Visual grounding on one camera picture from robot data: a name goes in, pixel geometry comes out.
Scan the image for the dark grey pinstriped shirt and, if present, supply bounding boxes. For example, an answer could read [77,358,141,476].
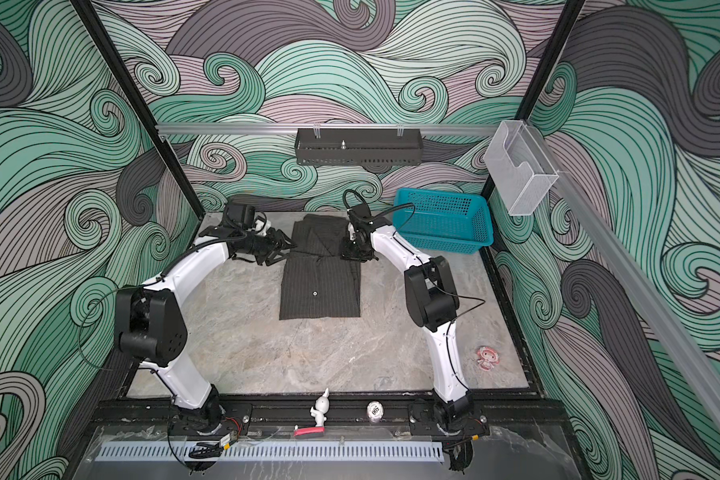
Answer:
[279,215,361,320]

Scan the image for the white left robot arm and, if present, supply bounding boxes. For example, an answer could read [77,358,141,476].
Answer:
[114,226,295,435]

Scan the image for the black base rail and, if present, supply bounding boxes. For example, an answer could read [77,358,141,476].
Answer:
[89,392,571,442]

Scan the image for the white figurine on pink base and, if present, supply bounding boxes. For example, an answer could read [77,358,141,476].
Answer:
[293,388,330,439]

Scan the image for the clear plastic wall holder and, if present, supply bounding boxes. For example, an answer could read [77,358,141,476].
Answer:
[483,120,559,216]

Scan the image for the aluminium rail wall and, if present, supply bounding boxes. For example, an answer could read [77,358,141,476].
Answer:
[525,125,720,432]
[155,122,498,137]

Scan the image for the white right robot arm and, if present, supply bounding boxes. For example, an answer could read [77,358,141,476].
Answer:
[341,224,474,434]

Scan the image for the black perforated metal shelf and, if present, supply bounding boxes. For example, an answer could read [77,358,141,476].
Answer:
[294,129,424,168]

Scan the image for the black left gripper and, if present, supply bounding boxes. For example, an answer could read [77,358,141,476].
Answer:
[244,229,299,267]

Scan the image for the aluminium rail back wall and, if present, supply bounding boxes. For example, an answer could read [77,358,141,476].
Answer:
[155,122,498,137]

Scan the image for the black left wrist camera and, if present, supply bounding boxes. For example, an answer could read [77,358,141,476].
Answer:
[222,201,271,235]

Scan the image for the white slotted cable duct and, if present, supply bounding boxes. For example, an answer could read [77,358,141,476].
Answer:
[94,440,445,463]

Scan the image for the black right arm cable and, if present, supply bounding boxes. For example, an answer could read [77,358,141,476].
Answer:
[341,188,416,232]

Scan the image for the aluminium rail right wall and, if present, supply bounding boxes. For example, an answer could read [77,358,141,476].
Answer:
[525,125,720,432]

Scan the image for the teal plastic basket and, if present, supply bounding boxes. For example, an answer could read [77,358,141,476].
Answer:
[392,188,494,255]

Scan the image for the pink cartoon sticker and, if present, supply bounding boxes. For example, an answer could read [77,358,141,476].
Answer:
[476,346,500,371]

